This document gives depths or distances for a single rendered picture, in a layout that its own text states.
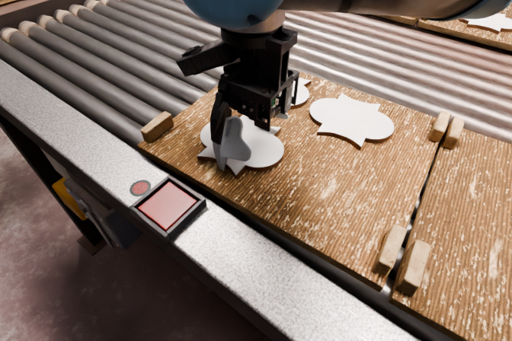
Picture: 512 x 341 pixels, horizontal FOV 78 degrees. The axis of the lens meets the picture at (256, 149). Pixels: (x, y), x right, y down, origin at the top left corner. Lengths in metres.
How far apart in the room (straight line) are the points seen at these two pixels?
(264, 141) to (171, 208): 0.17
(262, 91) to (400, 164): 0.26
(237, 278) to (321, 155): 0.23
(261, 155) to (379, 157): 0.19
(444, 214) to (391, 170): 0.09
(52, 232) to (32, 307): 0.33
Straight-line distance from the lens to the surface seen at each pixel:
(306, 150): 0.52
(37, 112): 0.75
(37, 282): 1.66
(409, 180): 0.52
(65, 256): 1.66
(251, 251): 0.43
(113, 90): 0.73
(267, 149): 0.49
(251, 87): 0.39
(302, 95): 0.61
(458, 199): 0.53
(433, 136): 0.59
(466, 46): 0.98
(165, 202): 0.47
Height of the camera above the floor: 1.30
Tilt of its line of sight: 45 degrees down
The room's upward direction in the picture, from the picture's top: straight up
